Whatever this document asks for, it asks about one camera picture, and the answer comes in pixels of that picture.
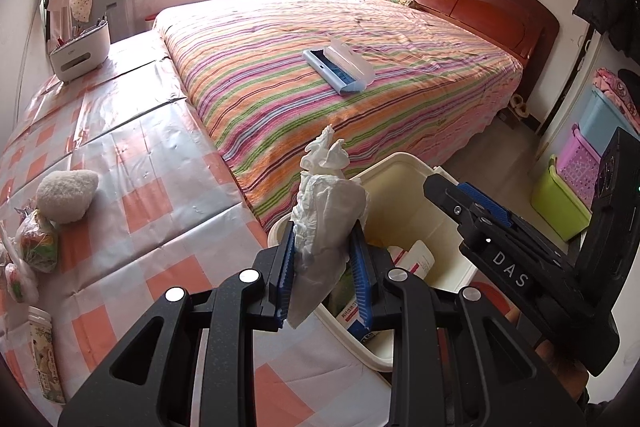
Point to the wooden bed headboard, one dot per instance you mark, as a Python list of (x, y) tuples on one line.
[(480, 2)]

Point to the white fluffy plush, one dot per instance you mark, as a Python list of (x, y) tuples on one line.
[(67, 197)]

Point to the green plastic storage box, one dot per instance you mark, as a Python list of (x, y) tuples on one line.
[(557, 202)]

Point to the white blue lint brush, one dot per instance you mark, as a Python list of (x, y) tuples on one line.
[(335, 68)]

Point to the small red container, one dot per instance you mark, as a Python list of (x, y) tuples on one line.
[(149, 22)]

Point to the pink plastic basket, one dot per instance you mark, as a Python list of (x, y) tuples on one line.
[(580, 167)]

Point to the pair of beige slippers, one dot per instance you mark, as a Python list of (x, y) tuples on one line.
[(517, 106)]

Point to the person's right hand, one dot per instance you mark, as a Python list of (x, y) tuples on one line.
[(555, 359)]

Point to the checkered covered side table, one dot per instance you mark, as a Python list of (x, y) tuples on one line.
[(150, 167)]

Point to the bed with striped sheet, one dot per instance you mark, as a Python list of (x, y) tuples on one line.
[(300, 112)]

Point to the blue plastic storage box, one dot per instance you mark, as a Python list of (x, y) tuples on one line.
[(602, 119)]

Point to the white tissue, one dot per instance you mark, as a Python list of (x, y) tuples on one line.
[(325, 217)]

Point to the blue white medicine box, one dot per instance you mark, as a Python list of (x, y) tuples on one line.
[(354, 324)]

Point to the clear bag colourful contents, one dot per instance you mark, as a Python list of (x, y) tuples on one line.
[(16, 281), (36, 241)]

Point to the cream plastic bin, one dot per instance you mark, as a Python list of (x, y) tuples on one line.
[(400, 202)]

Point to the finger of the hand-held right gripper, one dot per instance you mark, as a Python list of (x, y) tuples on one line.
[(487, 203), (447, 199)]

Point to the grey cabinet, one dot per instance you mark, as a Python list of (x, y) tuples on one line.
[(118, 9)]

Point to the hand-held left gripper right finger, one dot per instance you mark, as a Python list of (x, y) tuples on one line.
[(361, 279)]

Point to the pink patterned clothing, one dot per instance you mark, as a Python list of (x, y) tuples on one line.
[(616, 87)]

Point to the red stool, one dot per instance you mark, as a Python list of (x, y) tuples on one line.
[(489, 292)]

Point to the green wipes packet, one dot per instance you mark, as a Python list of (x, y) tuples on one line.
[(344, 284)]

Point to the white desk organizer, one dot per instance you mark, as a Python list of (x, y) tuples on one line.
[(80, 55)]

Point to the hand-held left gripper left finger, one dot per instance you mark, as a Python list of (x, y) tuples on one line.
[(286, 264)]

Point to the white red medicine box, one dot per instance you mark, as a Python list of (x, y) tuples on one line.
[(415, 259)]

